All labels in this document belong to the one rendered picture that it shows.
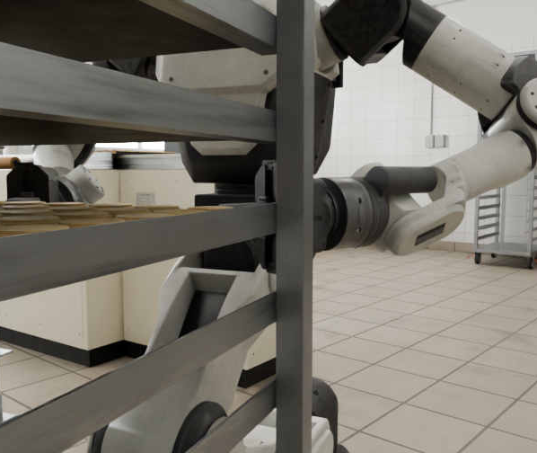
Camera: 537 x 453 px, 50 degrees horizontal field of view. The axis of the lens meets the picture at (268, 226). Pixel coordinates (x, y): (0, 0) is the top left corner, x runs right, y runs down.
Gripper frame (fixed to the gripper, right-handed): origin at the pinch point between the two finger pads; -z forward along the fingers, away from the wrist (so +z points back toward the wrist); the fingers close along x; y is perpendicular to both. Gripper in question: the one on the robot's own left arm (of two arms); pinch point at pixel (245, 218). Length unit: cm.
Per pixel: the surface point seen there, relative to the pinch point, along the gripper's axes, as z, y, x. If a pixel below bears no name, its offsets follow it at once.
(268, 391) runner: -2.1, 6.9, -16.6
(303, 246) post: 1.1, 8.5, -2.3
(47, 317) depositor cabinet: 36, -209, -59
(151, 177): 69, -170, 3
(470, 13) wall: 483, -307, 164
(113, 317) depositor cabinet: 58, -187, -58
